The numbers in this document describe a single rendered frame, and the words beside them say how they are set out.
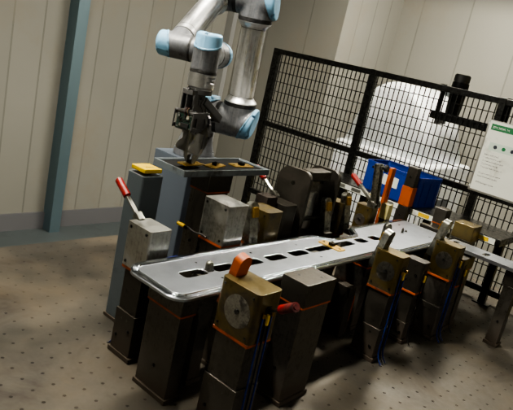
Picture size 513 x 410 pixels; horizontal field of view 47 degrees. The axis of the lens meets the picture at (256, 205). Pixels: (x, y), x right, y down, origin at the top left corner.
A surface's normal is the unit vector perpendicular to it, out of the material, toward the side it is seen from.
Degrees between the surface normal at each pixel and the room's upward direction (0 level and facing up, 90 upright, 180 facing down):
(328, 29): 90
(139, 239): 90
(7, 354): 0
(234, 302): 90
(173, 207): 90
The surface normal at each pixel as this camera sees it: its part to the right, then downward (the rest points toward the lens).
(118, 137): 0.72, 0.33
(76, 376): 0.22, -0.94
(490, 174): -0.65, 0.06
